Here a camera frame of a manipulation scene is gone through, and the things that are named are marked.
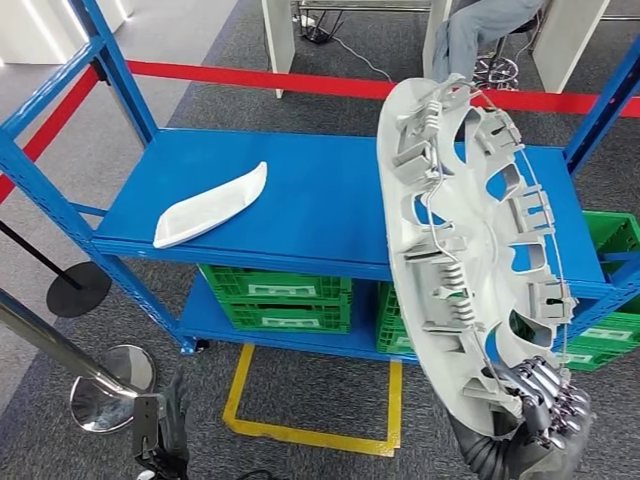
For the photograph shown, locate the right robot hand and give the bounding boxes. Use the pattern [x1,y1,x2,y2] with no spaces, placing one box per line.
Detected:
[482,356,595,480]

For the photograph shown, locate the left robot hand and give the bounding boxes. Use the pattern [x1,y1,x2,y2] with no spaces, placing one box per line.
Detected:
[149,370,192,480]

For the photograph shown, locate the grey plastic wheel hubcap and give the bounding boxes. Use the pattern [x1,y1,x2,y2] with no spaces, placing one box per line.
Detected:
[376,74,581,439]

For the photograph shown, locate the white curved plastic trim part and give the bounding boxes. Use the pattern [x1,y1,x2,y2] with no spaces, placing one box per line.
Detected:
[152,160,269,250]

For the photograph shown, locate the blue metal shelf rack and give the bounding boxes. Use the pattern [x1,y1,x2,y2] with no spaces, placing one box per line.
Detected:
[0,0,640,366]

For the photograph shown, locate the red barrier belt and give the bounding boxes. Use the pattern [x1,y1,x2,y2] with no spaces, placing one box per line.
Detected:
[125,59,640,119]
[0,66,100,205]

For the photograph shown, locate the office chair with chrome base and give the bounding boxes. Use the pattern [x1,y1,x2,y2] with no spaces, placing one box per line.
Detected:
[472,19,543,92]

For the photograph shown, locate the person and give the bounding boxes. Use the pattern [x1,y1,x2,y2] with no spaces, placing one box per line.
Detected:
[432,0,546,84]

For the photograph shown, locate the chrome stanchion post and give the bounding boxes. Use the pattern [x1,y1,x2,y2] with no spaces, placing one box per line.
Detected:
[0,289,157,435]

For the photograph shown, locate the stanchion post with black head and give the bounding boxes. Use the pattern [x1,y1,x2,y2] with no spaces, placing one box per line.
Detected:
[94,56,150,148]

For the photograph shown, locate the black power cable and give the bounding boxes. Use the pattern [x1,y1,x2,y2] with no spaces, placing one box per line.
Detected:
[301,14,346,45]

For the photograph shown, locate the white floor cable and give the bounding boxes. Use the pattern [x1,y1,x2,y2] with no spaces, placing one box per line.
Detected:
[330,36,396,85]

